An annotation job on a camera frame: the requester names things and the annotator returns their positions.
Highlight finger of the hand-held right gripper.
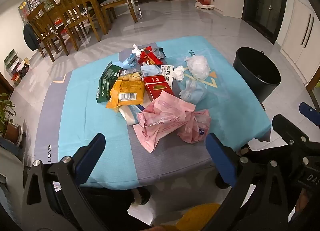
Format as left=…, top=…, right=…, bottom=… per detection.
left=272, top=114, right=320, bottom=158
left=299, top=102, right=320, bottom=122

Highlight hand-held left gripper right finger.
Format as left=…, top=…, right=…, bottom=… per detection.
left=205, top=133, right=295, bottom=231

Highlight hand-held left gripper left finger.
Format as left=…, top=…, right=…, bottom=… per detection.
left=21, top=133, right=110, bottom=231

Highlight small pink plastic bag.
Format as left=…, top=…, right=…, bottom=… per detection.
left=177, top=109, right=212, bottom=144

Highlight black plastic bucket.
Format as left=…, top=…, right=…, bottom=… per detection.
left=232, top=47, right=282, bottom=104

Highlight yellow snack packet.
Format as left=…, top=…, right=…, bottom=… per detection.
left=105, top=80, right=145, bottom=114

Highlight green snack packet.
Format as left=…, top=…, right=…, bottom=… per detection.
left=96, top=62, right=123, bottom=104

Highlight large pink plastic bag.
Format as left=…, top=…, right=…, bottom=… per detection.
left=132, top=91, right=197, bottom=153

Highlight clear biscuit wrapper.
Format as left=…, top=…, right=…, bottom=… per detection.
left=117, top=70, right=143, bottom=83

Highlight red cigarette carton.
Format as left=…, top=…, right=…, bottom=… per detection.
left=143, top=75, right=175, bottom=102

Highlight white plastic bag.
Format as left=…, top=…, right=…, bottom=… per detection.
left=184, top=56, right=211, bottom=80

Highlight red foil packet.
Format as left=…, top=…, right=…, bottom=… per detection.
left=139, top=46, right=162, bottom=66

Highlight small white tissue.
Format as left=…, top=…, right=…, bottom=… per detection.
left=131, top=44, right=145, bottom=55

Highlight grey foil wrapper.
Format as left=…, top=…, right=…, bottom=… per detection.
left=152, top=47, right=167, bottom=59

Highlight blue grey tablecloth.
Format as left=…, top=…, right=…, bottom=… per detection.
left=34, top=36, right=273, bottom=188

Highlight white double door wardrobe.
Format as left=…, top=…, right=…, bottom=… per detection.
left=280, top=0, right=320, bottom=87

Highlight potted green plant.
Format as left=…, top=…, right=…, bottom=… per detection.
left=0, top=93, right=23, bottom=145

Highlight stack of boxes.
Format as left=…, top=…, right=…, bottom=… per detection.
left=10, top=57, right=30, bottom=84

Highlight dark glass double door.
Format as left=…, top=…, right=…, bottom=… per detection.
left=241, top=0, right=288, bottom=44

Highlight green cardboard box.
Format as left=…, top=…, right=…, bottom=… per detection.
left=4, top=49, right=19, bottom=70

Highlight dark jacket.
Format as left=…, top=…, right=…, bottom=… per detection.
left=23, top=24, right=39, bottom=52

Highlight red box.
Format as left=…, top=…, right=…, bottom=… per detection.
left=54, top=17, right=75, bottom=37

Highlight wooden dining chair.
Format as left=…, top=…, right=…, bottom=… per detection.
left=49, top=0, right=100, bottom=49
left=26, top=2, right=69, bottom=62

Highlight white cloth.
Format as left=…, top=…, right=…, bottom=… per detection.
left=195, top=1, right=224, bottom=13

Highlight sticker covered refrigerator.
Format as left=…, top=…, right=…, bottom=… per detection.
left=18, top=0, right=45, bottom=20

